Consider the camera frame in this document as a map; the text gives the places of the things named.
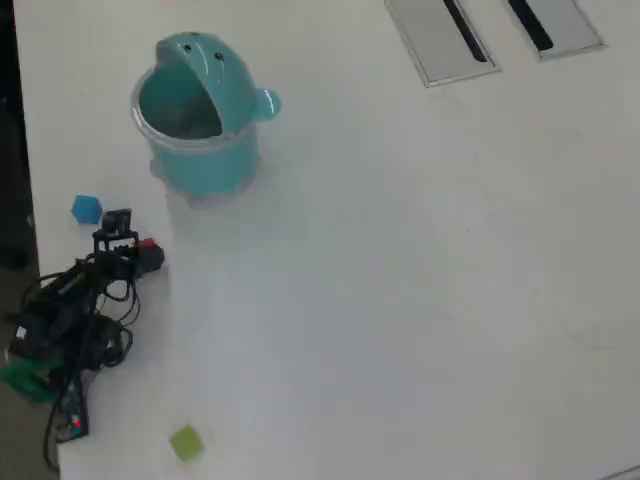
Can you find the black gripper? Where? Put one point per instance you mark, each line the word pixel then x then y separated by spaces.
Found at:
pixel 117 262

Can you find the red lego block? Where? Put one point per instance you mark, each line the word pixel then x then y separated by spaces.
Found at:
pixel 148 244

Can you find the blue lego block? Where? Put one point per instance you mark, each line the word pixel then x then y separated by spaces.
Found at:
pixel 86 209

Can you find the green lego block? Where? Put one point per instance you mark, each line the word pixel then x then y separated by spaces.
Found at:
pixel 186 442

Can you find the teal whale-shaped bin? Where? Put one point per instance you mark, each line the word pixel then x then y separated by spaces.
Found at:
pixel 210 160

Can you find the blue controller circuit board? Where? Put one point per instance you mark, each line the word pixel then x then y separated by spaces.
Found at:
pixel 74 410

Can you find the green table clamp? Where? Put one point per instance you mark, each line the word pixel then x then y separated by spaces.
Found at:
pixel 25 380

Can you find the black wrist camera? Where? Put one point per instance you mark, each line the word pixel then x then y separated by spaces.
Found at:
pixel 116 220

